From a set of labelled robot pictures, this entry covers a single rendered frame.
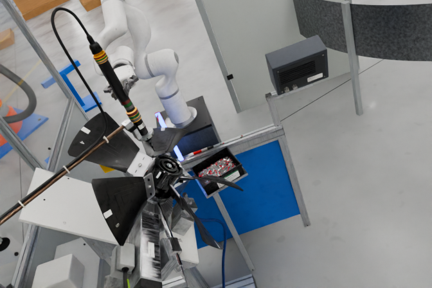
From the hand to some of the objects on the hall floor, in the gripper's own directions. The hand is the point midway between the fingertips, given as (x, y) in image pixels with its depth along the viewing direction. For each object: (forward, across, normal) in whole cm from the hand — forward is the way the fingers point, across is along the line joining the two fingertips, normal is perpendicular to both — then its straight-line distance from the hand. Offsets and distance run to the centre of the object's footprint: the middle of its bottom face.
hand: (120, 92), depth 137 cm
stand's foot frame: (+13, -20, +153) cm, 155 cm away
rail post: (-37, +53, +153) cm, 166 cm away
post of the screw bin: (-19, +11, +153) cm, 155 cm away
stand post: (+13, -10, +153) cm, 154 cm away
